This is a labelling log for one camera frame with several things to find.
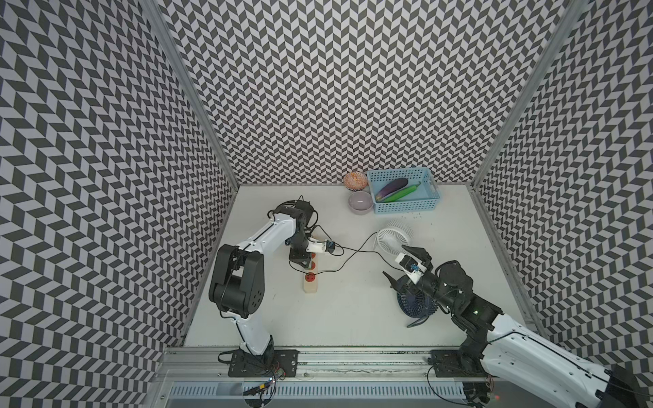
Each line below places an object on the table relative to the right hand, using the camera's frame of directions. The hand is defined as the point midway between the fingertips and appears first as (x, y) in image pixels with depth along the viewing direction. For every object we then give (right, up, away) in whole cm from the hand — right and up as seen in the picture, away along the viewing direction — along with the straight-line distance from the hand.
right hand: (396, 261), depth 76 cm
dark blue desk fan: (+6, -14, +2) cm, 15 cm away
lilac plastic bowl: (-8, +18, +33) cm, 39 cm away
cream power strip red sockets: (-27, -10, +11) cm, 31 cm away
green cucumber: (+11, +22, +36) cm, 43 cm away
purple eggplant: (+6, +25, +37) cm, 45 cm away
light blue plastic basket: (+22, +20, +37) cm, 48 cm away
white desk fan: (+3, +5, +16) cm, 17 cm away
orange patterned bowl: (-9, +28, +44) cm, 53 cm away
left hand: (-31, -1, +14) cm, 34 cm away
